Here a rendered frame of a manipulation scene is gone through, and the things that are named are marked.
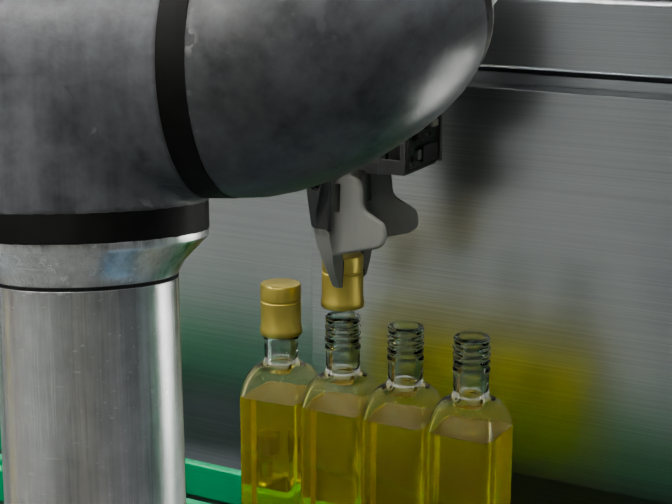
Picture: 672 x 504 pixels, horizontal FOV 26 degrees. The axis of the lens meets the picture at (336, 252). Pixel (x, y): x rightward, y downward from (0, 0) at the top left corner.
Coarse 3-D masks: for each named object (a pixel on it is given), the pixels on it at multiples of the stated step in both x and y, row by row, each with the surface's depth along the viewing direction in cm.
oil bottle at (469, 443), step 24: (456, 408) 114; (480, 408) 113; (504, 408) 115; (432, 432) 114; (456, 432) 113; (480, 432) 113; (504, 432) 115; (432, 456) 115; (456, 456) 114; (480, 456) 113; (504, 456) 116; (432, 480) 115; (456, 480) 114; (480, 480) 113; (504, 480) 116
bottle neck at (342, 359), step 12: (336, 312) 120; (348, 312) 120; (336, 324) 118; (348, 324) 118; (360, 324) 120; (336, 336) 118; (348, 336) 118; (336, 348) 119; (348, 348) 119; (360, 348) 120; (336, 360) 119; (348, 360) 119; (336, 372) 119; (348, 372) 119
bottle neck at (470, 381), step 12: (456, 336) 114; (468, 336) 115; (480, 336) 115; (456, 348) 114; (468, 348) 113; (480, 348) 113; (456, 360) 114; (468, 360) 113; (480, 360) 113; (456, 372) 114; (468, 372) 113; (480, 372) 113; (456, 384) 114; (468, 384) 114; (480, 384) 114; (456, 396) 114; (468, 396) 114; (480, 396) 114
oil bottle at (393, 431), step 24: (384, 384) 118; (384, 408) 116; (408, 408) 115; (432, 408) 117; (384, 432) 117; (408, 432) 116; (384, 456) 117; (408, 456) 116; (384, 480) 118; (408, 480) 117
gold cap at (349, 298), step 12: (360, 252) 118; (348, 264) 117; (360, 264) 117; (324, 276) 118; (348, 276) 117; (360, 276) 118; (324, 288) 118; (336, 288) 117; (348, 288) 117; (360, 288) 118; (324, 300) 118; (336, 300) 117; (348, 300) 117; (360, 300) 118
